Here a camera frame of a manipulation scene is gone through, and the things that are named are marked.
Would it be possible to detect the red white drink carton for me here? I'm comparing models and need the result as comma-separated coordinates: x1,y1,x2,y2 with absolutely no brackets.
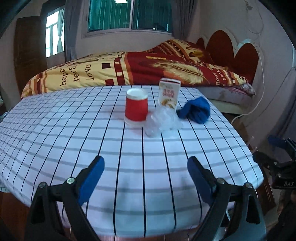
158,78,181,110

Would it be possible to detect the red paper cup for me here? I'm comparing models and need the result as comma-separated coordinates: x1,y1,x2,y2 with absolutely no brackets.
125,88,148,127

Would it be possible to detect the blue cloth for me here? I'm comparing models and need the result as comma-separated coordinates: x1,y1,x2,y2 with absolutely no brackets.
177,97,210,124

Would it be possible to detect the white checkered tablecloth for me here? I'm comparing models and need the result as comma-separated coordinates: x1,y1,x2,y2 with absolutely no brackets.
1,86,263,237

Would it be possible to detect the white bed mattress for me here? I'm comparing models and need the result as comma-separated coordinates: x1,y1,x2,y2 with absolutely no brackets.
197,86,253,115

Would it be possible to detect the green curtained window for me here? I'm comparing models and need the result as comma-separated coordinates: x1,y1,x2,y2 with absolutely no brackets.
87,0,172,33

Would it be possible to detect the grey curtain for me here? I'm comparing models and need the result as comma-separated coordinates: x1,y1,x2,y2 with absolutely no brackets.
171,0,198,40

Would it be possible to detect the red and yellow quilt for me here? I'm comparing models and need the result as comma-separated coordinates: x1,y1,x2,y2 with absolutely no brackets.
21,39,248,98

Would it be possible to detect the red heart-shaped headboard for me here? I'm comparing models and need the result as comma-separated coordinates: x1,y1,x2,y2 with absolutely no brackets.
196,30,259,84

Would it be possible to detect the dark wooden door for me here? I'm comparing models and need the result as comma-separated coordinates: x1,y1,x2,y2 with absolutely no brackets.
14,16,47,93

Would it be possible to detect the clear plastic bag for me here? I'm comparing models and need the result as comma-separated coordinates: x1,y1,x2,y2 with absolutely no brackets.
144,105,183,138

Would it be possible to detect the bright side window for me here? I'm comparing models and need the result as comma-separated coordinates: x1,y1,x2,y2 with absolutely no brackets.
45,7,65,58

